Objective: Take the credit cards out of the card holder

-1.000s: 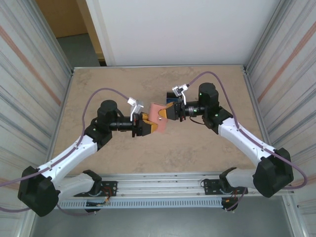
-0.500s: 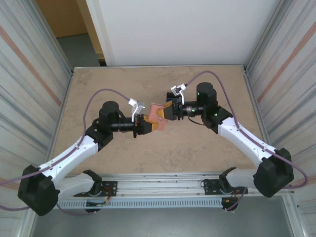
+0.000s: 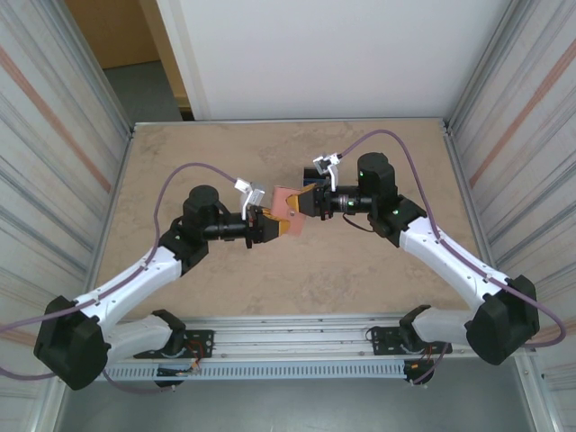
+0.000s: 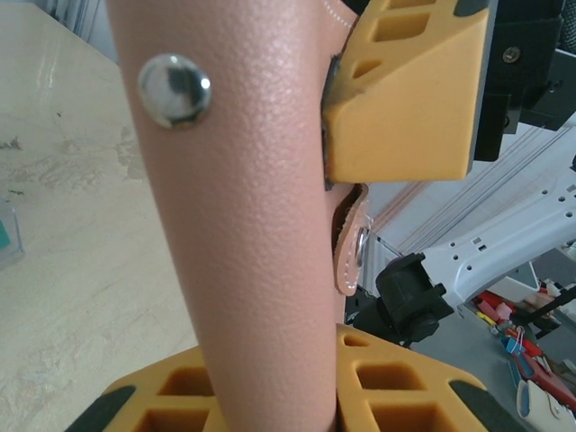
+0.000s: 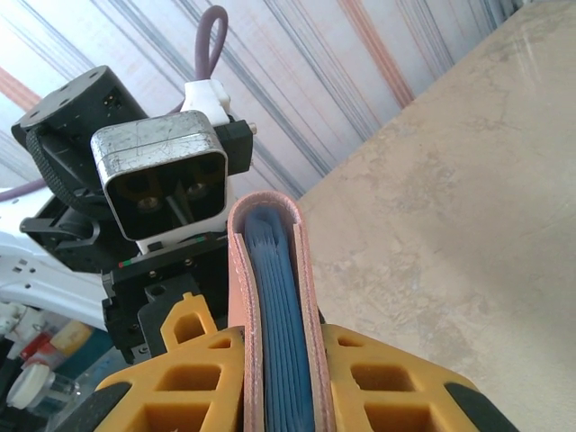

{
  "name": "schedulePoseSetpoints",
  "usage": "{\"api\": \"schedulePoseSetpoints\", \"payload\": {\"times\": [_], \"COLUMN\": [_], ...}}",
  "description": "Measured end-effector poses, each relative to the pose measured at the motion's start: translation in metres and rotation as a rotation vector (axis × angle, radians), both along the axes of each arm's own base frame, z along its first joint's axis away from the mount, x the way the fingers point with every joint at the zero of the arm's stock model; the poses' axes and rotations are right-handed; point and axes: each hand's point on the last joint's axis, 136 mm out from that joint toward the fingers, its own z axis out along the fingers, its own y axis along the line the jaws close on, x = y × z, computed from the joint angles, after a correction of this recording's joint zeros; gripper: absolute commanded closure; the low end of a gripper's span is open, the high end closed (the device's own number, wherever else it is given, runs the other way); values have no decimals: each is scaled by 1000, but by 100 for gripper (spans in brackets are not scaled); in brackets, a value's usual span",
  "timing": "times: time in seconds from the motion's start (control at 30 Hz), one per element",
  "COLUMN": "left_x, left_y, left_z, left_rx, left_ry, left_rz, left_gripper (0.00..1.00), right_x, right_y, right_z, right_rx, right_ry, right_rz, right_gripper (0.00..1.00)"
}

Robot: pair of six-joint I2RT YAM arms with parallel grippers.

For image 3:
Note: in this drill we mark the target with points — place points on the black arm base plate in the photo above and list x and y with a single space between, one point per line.
202 337
382 342

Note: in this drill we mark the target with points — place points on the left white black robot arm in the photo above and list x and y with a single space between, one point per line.
121 288

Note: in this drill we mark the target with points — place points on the blue VIP card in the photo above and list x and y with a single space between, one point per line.
312 182

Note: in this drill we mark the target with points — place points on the brown wooden door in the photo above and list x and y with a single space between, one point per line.
169 58

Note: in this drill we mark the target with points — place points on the black plastic card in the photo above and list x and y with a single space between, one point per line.
312 173

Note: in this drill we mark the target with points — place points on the aluminium rail frame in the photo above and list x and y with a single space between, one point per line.
292 335

